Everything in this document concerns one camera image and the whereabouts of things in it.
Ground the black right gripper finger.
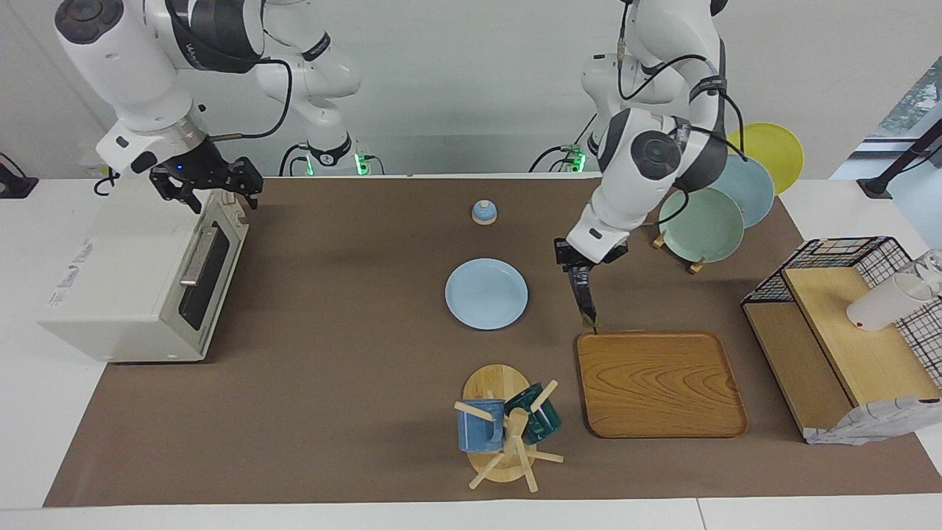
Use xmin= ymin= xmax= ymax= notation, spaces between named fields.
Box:
xmin=151 ymin=175 xmax=204 ymax=215
xmin=233 ymin=156 xmax=264 ymax=211

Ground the dark purple eggplant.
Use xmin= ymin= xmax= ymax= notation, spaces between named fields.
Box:
xmin=571 ymin=269 xmax=601 ymax=330

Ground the cream toaster oven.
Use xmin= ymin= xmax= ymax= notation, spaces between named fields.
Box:
xmin=38 ymin=177 xmax=251 ymax=363

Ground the wooden plate rack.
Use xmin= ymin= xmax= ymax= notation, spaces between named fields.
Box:
xmin=651 ymin=228 xmax=707 ymax=275

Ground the pale green plate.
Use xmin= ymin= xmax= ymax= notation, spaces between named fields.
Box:
xmin=658 ymin=187 xmax=746 ymax=264

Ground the wooden serving tray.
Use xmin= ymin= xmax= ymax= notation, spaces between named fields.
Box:
xmin=576 ymin=331 xmax=749 ymax=439

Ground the wooden mug tree stand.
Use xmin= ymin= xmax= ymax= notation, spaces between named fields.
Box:
xmin=453 ymin=364 xmax=565 ymax=492

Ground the dark green mug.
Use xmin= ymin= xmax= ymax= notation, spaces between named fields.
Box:
xmin=504 ymin=382 xmax=563 ymax=445

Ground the black desk clamp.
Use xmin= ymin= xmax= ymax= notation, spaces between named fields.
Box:
xmin=0 ymin=152 xmax=39 ymax=199

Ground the brown table mat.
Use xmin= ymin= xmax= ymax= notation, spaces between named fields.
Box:
xmin=43 ymin=177 xmax=942 ymax=509

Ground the blue mug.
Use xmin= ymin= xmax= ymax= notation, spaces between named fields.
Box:
xmin=456 ymin=398 xmax=507 ymax=453

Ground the racked light blue plate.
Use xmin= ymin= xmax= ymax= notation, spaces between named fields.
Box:
xmin=710 ymin=153 xmax=776 ymax=229

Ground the yellow plate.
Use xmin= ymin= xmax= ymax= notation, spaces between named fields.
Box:
xmin=727 ymin=122 xmax=805 ymax=196

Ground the wooden two-tier shelf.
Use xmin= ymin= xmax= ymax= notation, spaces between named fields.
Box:
xmin=743 ymin=266 xmax=942 ymax=442

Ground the white cup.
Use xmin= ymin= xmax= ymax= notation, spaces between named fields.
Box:
xmin=846 ymin=272 xmax=934 ymax=332

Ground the grey patterned cloth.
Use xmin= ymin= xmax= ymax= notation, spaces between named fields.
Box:
xmin=804 ymin=396 xmax=942 ymax=446

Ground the clear glass cup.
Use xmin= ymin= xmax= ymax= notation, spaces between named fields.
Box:
xmin=913 ymin=249 xmax=942 ymax=297

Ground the window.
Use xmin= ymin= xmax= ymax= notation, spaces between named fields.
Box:
xmin=868 ymin=55 xmax=942 ymax=141

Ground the black base cable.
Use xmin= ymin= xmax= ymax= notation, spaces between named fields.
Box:
xmin=528 ymin=110 xmax=597 ymax=174
xmin=278 ymin=144 xmax=311 ymax=177

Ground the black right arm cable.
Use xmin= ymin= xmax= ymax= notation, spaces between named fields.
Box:
xmin=166 ymin=0 xmax=295 ymax=142

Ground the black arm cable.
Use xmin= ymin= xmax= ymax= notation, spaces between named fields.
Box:
xmin=617 ymin=0 xmax=750 ymax=227
xmin=166 ymin=0 xmax=295 ymax=142

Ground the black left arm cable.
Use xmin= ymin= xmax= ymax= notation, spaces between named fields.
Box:
xmin=617 ymin=0 xmax=750 ymax=227

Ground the black wire basket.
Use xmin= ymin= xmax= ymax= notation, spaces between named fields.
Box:
xmin=742 ymin=236 xmax=942 ymax=391

